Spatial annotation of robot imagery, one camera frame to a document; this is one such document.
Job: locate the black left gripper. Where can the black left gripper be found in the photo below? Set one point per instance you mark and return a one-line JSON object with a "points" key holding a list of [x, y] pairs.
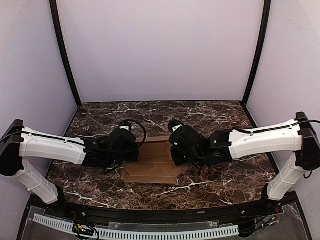
{"points": [[132, 155]]}

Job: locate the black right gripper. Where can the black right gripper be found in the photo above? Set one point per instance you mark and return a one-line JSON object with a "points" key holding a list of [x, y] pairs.
{"points": [[175, 157]]}

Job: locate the brown cardboard paper box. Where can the brown cardboard paper box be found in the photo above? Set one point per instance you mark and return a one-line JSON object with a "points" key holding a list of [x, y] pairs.
{"points": [[155, 164]]}

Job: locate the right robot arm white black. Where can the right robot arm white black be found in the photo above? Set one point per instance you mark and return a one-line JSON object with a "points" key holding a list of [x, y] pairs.
{"points": [[296, 135]]}

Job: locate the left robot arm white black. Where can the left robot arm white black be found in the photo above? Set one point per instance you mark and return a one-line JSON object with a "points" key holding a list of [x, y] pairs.
{"points": [[20, 142]]}

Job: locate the small green circuit board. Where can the small green circuit board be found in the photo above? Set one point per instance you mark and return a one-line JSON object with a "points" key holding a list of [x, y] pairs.
{"points": [[82, 230]]}

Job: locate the right small circuit board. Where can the right small circuit board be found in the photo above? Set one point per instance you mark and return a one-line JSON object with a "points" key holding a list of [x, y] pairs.
{"points": [[270, 221]]}

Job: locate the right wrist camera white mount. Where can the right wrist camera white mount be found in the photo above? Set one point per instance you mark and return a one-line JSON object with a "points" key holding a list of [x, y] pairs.
{"points": [[174, 124]]}

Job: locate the white slotted cable duct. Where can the white slotted cable duct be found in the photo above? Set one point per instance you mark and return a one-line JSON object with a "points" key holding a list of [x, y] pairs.
{"points": [[127, 231]]}

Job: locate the black front table rail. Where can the black front table rail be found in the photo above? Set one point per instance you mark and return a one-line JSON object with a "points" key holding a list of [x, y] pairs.
{"points": [[238, 214]]}

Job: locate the black left frame post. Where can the black left frame post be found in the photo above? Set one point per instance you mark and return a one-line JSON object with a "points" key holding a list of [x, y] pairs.
{"points": [[63, 51]]}

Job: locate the black frame post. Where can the black frame post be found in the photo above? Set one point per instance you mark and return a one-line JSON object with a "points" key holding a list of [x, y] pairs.
{"points": [[63, 51], [258, 51]]}

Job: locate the black right frame post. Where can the black right frame post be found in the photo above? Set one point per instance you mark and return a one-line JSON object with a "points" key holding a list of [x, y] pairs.
{"points": [[258, 51]]}

